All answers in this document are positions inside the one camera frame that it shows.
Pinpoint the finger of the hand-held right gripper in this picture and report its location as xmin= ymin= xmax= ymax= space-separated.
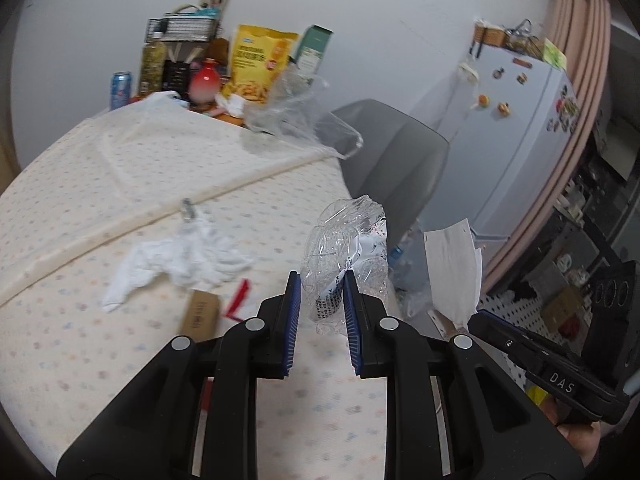
xmin=469 ymin=309 xmax=552 ymax=369

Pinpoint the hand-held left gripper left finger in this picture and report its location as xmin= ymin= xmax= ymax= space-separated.
xmin=56 ymin=270 xmax=303 ymax=480

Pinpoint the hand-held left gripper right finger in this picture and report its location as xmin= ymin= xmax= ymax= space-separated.
xmin=341 ymin=270 xmax=586 ymax=480

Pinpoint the clear plastic wrapper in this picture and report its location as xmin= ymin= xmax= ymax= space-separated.
xmin=301 ymin=194 xmax=390 ymax=337

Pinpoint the person's right hand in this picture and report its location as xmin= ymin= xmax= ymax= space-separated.
xmin=547 ymin=400 xmax=603 ymax=471

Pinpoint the red wrapper strip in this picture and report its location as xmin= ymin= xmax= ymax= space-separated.
xmin=223 ymin=280 xmax=251 ymax=322

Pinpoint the bag of plastic bottles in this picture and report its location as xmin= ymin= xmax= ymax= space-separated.
xmin=387 ymin=225 xmax=431 ymax=318

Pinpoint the small brown cardboard box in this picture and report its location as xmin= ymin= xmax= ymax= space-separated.
xmin=179 ymin=290 xmax=221 ymax=338

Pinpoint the crumpled white tissue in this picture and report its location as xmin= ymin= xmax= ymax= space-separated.
xmin=101 ymin=212 xmax=256 ymax=313

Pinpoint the grey upholstered chair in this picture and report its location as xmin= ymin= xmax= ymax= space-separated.
xmin=315 ymin=99 xmax=451 ymax=241

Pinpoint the white refrigerator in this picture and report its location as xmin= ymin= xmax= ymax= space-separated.
xmin=420 ymin=42 xmax=583 ymax=261

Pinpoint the large clear plastic bag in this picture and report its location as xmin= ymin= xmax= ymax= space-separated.
xmin=243 ymin=67 xmax=363 ymax=161

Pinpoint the cluster of fridge magnets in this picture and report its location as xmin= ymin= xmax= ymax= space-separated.
xmin=547 ymin=95 xmax=581 ymax=133

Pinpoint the dotted cream tablecloth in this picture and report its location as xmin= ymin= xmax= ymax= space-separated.
xmin=0 ymin=105 xmax=401 ymax=480

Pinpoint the red and white vase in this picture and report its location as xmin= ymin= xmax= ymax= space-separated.
xmin=189 ymin=58 xmax=221 ymax=106

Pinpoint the yellow snack bag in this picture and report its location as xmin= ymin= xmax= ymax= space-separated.
xmin=221 ymin=24 xmax=300 ymax=103

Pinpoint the black box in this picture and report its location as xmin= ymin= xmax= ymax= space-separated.
xmin=164 ymin=57 xmax=193 ymax=96

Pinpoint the tall green box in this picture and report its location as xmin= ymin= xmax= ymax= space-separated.
xmin=290 ymin=25 xmax=335 ymax=78

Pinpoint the blue drink can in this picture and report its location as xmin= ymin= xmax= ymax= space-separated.
xmin=110 ymin=71 xmax=133 ymax=111

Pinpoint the olive oil bottle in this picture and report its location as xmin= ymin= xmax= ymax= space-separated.
xmin=138 ymin=32 xmax=167 ymax=96

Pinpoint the dark basket with handle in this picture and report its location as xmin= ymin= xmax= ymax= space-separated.
xmin=505 ymin=20 xmax=546 ymax=56

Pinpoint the black wire basket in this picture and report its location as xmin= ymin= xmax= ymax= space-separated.
xmin=146 ymin=12 xmax=223 ymax=43

